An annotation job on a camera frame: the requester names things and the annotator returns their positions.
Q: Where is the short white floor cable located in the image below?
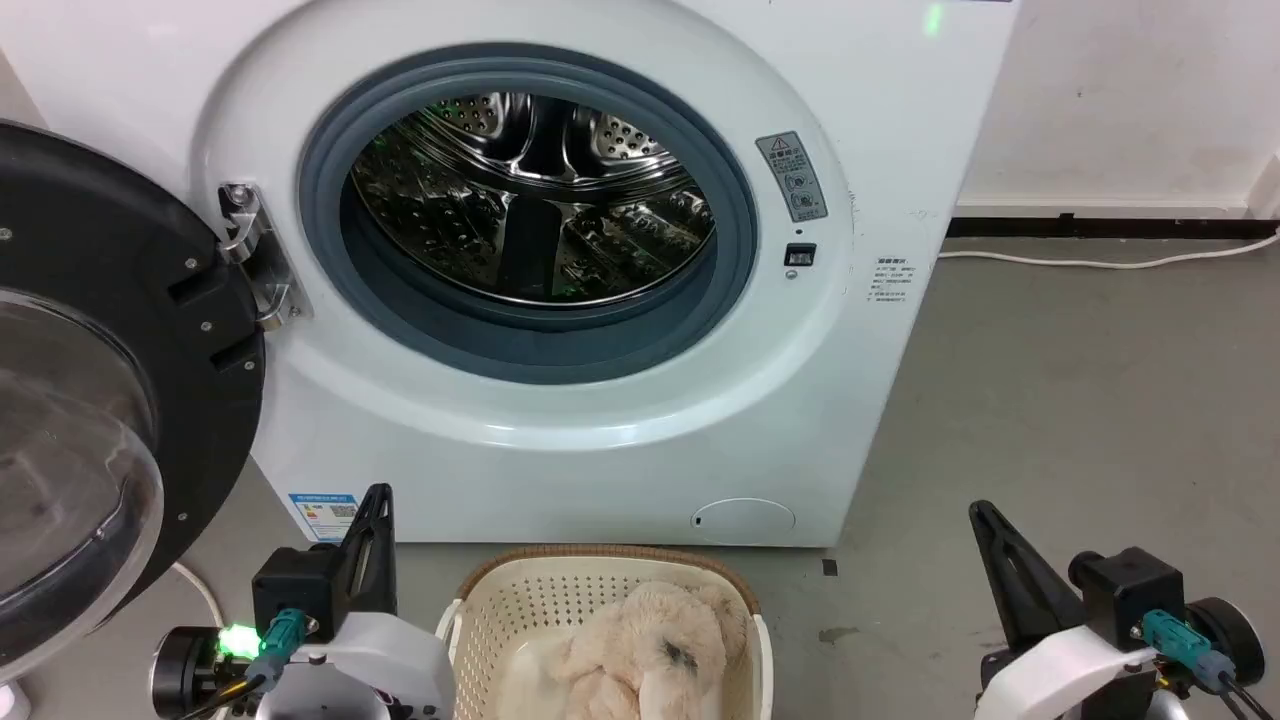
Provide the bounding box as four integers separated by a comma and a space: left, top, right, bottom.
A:
172, 562, 226, 629

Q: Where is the grey rubber door gasket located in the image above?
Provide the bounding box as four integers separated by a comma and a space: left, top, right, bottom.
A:
298, 45, 759, 386

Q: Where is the left arm teal-plug cable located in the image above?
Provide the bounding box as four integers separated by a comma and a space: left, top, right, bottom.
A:
200, 608, 309, 716

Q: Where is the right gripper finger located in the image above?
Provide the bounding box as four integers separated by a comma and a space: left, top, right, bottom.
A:
982, 503, 1089, 631
970, 502, 1051, 649

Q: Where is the long white floor cable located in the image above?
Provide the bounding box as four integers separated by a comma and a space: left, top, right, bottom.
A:
937, 228, 1280, 271

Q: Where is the blue energy label sticker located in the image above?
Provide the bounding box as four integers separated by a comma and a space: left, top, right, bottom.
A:
288, 492, 361, 543

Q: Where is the white front-load washing machine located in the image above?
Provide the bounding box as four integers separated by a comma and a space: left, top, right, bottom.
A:
0, 0, 1021, 549

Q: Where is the chrome door hinge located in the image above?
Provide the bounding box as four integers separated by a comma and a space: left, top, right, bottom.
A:
218, 183, 313, 333

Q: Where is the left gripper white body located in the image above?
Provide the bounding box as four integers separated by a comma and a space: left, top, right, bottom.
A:
258, 612, 456, 720

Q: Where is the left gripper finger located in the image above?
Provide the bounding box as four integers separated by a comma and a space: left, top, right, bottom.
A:
335, 486, 379, 616
370, 485, 397, 613

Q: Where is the arm teal-plug cable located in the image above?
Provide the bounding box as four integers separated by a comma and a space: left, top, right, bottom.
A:
1140, 610, 1276, 720
200, 608, 309, 716

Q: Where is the stainless steel washer drum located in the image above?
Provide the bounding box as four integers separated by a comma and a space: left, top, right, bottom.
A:
350, 92, 717, 307

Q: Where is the cream plastic laundry basket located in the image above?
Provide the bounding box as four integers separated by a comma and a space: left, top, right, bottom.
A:
436, 545, 774, 720

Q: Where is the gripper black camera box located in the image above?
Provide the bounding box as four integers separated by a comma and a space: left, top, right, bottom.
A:
252, 546, 346, 641
1068, 547, 1189, 641

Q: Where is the grey warning sticker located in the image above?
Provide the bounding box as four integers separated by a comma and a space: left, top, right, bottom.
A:
755, 131, 829, 223

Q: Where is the black wall baseboard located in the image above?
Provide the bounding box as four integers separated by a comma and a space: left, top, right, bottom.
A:
946, 214, 1280, 241

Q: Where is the right arm teal-plug cable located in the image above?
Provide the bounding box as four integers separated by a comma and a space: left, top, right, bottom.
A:
1140, 610, 1276, 720

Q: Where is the left gripper black camera box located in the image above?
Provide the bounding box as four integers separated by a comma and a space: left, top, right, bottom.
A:
252, 546, 346, 641

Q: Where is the black round glass washer door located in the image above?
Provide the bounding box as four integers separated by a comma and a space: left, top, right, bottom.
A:
0, 120, 268, 683

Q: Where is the right gripper black camera box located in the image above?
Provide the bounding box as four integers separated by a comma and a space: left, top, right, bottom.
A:
1068, 547, 1189, 641

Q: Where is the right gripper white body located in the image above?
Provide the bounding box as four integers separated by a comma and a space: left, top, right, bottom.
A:
978, 620, 1161, 720

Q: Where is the small printed text sticker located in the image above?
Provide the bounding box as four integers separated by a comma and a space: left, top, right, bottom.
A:
868, 255, 918, 305

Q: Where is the beige plush toy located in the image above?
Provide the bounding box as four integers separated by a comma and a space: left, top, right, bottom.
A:
545, 582, 751, 720

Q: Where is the round white filter cover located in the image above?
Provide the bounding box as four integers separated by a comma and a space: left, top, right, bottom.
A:
692, 497, 797, 547

